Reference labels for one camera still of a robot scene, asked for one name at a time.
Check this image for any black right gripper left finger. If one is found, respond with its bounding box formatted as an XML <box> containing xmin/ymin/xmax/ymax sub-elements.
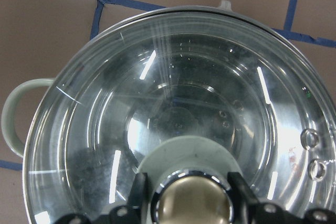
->
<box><xmin>55</xmin><ymin>173</ymin><xmax>149</xmax><ymax>224</ymax></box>

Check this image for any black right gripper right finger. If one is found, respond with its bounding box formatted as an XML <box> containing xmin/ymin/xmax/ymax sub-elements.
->
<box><xmin>227</xmin><ymin>172</ymin><xmax>335</xmax><ymax>224</ymax></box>

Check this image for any glass pot lid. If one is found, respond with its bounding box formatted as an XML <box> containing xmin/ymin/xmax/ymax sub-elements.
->
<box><xmin>23</xmin><ymin>5</ymin><xmax>336</xmax><ymax>224</ymax></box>

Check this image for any white cooking pot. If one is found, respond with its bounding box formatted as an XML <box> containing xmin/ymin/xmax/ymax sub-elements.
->
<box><xmin>1</xmin><ymin>0</ymin><xmax>336</xmax><ymax>224</ymax></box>

